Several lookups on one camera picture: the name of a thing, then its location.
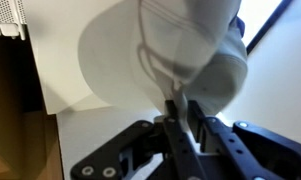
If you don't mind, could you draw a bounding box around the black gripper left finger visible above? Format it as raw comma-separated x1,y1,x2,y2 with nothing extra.
69,99,208,180

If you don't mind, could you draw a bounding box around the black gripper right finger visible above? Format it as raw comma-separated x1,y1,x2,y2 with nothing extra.
187,99,301,180

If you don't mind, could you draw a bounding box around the white cap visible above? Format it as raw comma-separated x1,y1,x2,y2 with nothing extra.
77,0,250,118

